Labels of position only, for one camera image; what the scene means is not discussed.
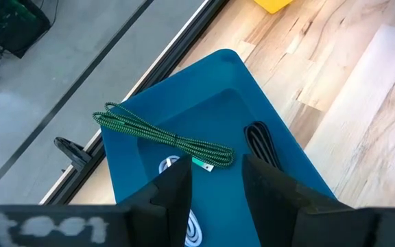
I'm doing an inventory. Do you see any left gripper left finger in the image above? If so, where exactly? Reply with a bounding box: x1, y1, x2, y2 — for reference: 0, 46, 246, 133
117, 154, 193, 247

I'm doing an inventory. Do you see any black table clamp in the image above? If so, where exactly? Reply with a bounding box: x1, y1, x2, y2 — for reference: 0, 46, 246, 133
53, 136, 93, 173

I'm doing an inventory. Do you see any black aluminium table frame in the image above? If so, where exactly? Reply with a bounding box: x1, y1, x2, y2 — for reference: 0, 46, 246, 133
38, 0, 228, 207

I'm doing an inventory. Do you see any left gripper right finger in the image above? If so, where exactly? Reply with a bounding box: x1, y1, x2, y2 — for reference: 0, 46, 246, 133
241, 153, 353, 247

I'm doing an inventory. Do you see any black electronics box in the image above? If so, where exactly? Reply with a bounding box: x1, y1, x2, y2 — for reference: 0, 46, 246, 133
0, 0, 52, 59

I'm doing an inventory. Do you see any yellow plastic basket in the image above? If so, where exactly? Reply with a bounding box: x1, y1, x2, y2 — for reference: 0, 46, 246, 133
253, 0, 295, 15

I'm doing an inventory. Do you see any white cable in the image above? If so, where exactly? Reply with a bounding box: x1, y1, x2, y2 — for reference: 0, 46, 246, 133
158, 154, 204, 247

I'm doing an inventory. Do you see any teal plastic bin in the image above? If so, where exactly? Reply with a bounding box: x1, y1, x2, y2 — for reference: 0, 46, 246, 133
100, 48, 338, 247

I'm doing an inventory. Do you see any green braided cable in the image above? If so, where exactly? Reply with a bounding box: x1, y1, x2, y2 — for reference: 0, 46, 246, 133
92, 102, 235, 172

